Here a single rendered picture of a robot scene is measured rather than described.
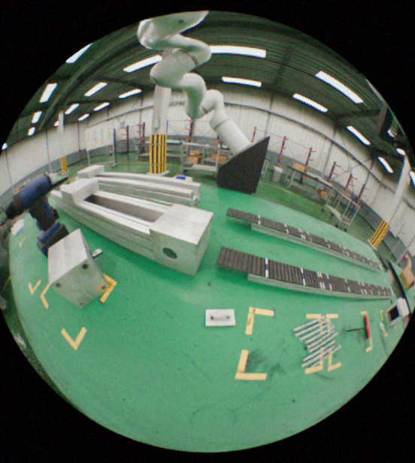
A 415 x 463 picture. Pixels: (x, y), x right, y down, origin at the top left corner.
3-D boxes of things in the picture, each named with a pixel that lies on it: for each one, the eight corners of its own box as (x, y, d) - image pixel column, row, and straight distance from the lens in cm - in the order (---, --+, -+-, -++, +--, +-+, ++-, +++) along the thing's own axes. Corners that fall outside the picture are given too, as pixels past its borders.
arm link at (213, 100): (215, 133, 88) (191, 107, 95) (239, 117, 91) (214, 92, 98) (213, 129, 76) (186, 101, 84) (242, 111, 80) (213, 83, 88)
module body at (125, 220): (175, 234, 36) (174, 207, 31) (156, 261, 30) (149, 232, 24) (67, 196, 99) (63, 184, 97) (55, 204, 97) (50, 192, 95)
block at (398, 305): (386, 304, 94) (399, 293, 92) (391, 324, 93) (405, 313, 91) (381, 307, 84) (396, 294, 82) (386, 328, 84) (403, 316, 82)
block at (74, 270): (119, 281, 30) (99, 249, 23) (80, 309, 32) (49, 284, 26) (104, 253, 37) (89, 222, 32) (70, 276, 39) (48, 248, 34)
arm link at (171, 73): (217, 110, 91) (196, 125, 90) (205, 99, 97) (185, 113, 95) (198, 52, 52) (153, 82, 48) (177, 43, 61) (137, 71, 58)
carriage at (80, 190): (101, 196, 54) (98, 179, 52) (77, 212, 50) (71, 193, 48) (84, 192, 68) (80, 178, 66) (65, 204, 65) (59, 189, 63)
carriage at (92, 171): (105, 176, 84) (104, 164, 83) (89, 183, 79) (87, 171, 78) (92, 176, 98) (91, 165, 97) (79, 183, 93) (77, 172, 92)
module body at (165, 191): (199, 204, 51) (201, 183, 47) (189, 217, 42) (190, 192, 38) (89, 183, 105) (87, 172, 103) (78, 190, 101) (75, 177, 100)
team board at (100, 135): (86, 173, 670) (82, 129, 668) (92, 169, 705) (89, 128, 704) (113, 168, 575) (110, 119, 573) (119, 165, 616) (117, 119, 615)
